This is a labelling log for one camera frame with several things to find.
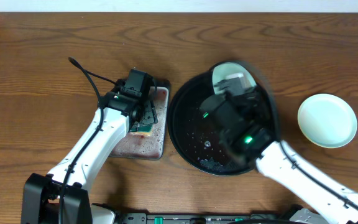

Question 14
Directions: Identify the mint green plate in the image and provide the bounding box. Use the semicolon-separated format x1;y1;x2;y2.
212;62;257;95
297;93;358;149

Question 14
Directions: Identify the green scrub sponge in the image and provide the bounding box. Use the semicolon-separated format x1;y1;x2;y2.
129;124;153;136

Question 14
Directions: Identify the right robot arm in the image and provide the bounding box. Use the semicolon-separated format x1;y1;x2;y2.
200;84;358;223

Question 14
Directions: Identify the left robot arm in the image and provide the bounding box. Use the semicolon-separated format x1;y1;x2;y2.
21;87;169;223

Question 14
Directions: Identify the black rectangular soapy water tray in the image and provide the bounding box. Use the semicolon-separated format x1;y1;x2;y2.
109;79;171;160

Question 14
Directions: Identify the round black serving tray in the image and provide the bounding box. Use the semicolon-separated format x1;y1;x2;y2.
167;71;278;176

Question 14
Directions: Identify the left black cable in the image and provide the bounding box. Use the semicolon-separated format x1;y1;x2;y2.
57;56;119;224

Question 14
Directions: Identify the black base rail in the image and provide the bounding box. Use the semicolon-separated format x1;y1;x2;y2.
91;203;323;224

